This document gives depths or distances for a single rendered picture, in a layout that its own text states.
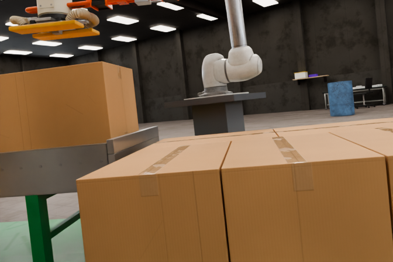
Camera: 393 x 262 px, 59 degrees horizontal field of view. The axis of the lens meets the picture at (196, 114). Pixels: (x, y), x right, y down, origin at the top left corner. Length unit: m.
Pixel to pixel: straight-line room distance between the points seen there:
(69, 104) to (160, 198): 0.85
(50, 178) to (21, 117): 0.36
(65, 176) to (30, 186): 0.16
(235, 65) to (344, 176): 1.40
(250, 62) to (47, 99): 1.18
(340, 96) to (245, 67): 7.88
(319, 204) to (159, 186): 0.41
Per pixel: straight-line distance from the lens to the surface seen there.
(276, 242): 0.95
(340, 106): 9.97
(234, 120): 2.25
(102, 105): 1.60
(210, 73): 2.25
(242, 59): 2.18
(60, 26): 1.81
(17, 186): 1.68
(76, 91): 1.65
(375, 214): 0.97
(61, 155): 1.55
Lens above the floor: 0.71
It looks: 2 degrees down
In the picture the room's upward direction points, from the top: 6 degrees counter-clockwise
